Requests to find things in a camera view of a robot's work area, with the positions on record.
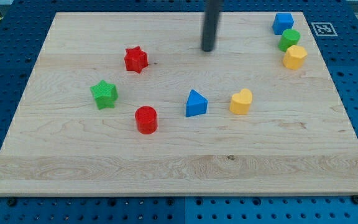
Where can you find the white fiducial marker tag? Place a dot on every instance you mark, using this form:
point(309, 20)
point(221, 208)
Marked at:
point(324, 29)

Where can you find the yellow hexagon block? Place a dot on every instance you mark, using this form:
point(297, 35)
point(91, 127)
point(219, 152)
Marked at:
point(295, 57)

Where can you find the black board clamp screw left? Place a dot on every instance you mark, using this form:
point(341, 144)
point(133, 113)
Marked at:
point(11, 202)

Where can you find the black board clamp screw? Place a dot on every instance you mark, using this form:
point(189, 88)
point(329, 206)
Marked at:
point(354, 199)
point(11, 202)

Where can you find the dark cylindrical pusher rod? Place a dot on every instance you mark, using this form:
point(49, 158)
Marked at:
point(210, 24)

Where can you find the red cylinder block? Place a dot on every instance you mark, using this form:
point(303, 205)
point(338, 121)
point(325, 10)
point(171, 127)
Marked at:
point(146, 119)

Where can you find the wooden board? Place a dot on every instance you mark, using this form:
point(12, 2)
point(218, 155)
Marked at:
point(296, 139)

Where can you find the green cylinder block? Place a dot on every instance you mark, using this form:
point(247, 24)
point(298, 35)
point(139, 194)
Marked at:
point(288, 38)

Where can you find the yellow heart block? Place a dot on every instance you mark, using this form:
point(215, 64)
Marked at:
point(241, 102)

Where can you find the black board clamp screw right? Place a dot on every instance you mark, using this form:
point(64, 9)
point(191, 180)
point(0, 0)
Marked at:
point(354, 199)

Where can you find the red star block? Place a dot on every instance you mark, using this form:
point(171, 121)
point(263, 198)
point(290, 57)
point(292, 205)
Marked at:
point(135, 59)

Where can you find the blue triangle block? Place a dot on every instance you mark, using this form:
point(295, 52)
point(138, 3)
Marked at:
point(196, 104)

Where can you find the blue cube block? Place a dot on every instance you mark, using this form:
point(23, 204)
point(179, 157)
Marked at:
point(282, 21)

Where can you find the green star block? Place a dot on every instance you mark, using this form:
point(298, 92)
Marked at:
point(105, 94)

